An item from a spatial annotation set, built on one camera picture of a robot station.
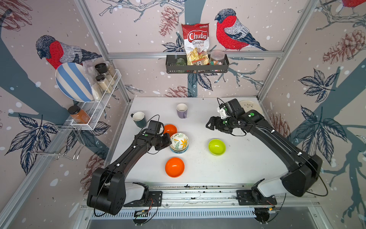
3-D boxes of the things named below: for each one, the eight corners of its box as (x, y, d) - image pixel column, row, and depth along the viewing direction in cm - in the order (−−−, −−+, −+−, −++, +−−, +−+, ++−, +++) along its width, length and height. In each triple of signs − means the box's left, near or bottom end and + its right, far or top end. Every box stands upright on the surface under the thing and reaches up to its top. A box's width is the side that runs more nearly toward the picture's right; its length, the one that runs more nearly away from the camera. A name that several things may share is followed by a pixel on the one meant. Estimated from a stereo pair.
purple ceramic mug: (174, 117, 111) (173, 109, 104) (180, 109, 116) (179, 101, 109) (184, 121, 108) (184, 113, 101) (190, 113, 113) (190, 105, 106)
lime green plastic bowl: (209, 156, 90) (210, 153, 86) (207, 142, 96) (208, 139, 93) (225, 156, 90) (227, 153, 86) (223, 142, 96) (224, 139, 93)
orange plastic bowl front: (165, 178, 81) (164, 176, 78) (166, 160, 88) (166, 157, 85) (184, 178, 81) (184, 176, 78) (184, 160, 88) (184, 157, 85)
